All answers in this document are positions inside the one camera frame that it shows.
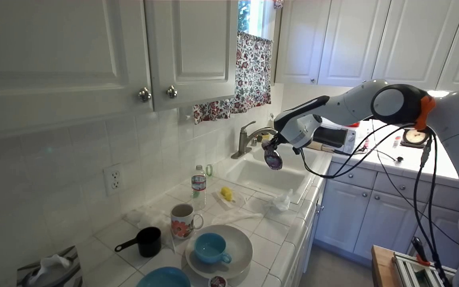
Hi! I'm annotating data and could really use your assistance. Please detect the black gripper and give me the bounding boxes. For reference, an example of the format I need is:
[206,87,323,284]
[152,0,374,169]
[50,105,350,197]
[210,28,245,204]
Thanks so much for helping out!
[259,127,302,159]

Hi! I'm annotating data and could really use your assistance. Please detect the purple floral dish soap bottle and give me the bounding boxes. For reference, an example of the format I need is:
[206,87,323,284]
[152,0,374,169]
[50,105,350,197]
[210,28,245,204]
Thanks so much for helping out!
[262,146,285,172]

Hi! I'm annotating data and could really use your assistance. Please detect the white sink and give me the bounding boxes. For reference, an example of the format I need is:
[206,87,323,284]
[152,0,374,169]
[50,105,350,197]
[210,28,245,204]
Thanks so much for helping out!
[222,140,328,196]

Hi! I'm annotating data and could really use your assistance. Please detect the brushed metal faucet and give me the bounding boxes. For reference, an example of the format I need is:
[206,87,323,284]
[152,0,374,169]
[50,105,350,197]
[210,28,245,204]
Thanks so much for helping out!
[230,119,275,159]

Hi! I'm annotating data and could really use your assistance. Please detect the crumpled white plastic bag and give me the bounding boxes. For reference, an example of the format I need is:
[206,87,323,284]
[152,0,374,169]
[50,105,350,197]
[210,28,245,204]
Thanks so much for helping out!
[262,191,297,220]

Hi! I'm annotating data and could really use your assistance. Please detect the clear plastic sponge bag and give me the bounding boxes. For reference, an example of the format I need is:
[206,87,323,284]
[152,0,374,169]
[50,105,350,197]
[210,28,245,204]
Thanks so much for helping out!
[213,180,257,212]

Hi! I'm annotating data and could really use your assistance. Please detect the yellow sponge piece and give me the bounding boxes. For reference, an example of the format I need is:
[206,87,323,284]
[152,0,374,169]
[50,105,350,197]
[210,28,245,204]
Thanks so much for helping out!
[218,185,235,202]

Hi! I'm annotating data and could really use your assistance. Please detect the floral curtain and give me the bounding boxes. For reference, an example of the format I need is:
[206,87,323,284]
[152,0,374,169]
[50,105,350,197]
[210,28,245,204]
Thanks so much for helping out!
[189,32,273,124]

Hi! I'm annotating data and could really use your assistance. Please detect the clear plastic water bottle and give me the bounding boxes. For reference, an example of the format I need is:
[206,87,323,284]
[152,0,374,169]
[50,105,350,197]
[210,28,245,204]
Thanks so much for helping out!
[189,164,208,210]

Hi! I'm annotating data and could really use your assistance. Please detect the white lower cabinets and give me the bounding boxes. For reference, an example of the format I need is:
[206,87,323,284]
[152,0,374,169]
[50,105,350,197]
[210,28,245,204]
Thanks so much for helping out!
[313,158,459,268]

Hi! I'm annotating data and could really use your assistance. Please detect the white round plate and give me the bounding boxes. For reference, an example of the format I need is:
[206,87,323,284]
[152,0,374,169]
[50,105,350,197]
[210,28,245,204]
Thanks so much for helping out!
[184,223,253,279]

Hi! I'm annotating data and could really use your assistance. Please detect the blue ceramic cup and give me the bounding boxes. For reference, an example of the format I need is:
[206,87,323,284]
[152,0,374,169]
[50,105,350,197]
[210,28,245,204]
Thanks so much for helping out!
[192,231,232,266]

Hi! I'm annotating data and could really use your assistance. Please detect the floral ceramic mug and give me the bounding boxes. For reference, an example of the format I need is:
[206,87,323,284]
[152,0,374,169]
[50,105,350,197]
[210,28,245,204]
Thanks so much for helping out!
[168,202,205,242]

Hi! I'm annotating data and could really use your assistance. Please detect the narrow white cabinet door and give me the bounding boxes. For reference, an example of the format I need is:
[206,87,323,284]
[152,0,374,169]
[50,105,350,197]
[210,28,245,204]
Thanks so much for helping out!
[143,0,240,111]

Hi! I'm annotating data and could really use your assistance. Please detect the window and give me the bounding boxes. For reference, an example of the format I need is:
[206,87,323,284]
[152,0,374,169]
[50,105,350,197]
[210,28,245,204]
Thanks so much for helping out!
[237,0,280,40]

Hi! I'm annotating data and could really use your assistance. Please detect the round black-rimmed object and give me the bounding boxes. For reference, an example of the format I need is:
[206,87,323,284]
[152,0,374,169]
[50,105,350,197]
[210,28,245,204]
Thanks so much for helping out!
[401,126,430,148]

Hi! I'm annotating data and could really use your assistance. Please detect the small dark jar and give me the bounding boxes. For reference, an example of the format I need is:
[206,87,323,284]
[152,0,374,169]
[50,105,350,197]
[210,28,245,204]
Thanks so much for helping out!
[206,272,229,287]

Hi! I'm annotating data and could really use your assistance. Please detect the black measuring cup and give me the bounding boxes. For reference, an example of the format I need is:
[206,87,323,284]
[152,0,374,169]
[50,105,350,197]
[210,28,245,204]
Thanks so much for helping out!
[112,225,162,258]

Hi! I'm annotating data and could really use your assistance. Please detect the blue bowl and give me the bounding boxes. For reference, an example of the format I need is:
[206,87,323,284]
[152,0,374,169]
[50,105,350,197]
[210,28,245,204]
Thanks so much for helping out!
[135,264,192,287]

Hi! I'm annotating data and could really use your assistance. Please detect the metal rails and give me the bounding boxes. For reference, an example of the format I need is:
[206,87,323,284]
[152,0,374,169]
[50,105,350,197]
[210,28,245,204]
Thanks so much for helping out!
[390,250,457,287]

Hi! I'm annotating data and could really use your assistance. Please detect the wide white cabinet door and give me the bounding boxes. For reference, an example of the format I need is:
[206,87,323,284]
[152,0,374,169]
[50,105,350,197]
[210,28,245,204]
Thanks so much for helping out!
[0,0,154,142]

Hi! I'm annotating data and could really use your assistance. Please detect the thin black cable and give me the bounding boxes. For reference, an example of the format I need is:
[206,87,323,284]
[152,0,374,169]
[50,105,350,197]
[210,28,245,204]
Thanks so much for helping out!
[374,148,404,166]

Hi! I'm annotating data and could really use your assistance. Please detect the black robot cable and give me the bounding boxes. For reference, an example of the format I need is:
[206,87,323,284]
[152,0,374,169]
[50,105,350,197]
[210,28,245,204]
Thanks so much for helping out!
[297,123,449,287]

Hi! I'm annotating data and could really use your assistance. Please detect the white wall outlet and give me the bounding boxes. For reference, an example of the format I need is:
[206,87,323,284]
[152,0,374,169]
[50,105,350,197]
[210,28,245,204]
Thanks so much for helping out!
[101,162,125,196]

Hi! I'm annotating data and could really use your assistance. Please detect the red-handled tool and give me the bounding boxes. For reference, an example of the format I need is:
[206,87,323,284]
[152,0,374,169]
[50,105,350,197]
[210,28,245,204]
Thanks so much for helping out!
[409,236,431,266]

